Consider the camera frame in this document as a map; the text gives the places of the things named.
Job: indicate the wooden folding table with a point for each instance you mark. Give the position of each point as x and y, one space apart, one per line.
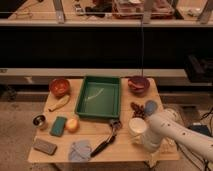
121 151

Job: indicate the black handled brush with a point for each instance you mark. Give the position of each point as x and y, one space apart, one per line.
115 125

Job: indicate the small metal cup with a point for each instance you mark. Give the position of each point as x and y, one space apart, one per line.
40 122

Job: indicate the dark blue floor device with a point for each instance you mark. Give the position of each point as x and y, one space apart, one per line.
202 129

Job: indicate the black box on shelf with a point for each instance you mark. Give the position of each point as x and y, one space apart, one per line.
199 69

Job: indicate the green plastic tray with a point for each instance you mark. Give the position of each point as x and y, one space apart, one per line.
99 98

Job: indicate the dark maroon bowl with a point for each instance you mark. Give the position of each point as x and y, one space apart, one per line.
138 84

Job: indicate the blue grey cloth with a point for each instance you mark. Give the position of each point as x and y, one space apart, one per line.
80 151

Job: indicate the yellow banana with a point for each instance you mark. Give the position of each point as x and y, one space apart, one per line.
60 103

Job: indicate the orange apple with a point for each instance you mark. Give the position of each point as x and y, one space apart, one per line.
72 125

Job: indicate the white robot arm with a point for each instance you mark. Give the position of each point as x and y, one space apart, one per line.
163 124

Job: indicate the white paper cup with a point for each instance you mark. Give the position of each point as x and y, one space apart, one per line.
136 127

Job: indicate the green sponge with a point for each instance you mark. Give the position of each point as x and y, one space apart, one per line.
57 128

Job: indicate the red bowl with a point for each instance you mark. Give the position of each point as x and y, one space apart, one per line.
59 87

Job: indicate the grey rectangular block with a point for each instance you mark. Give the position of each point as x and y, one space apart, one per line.
44 146

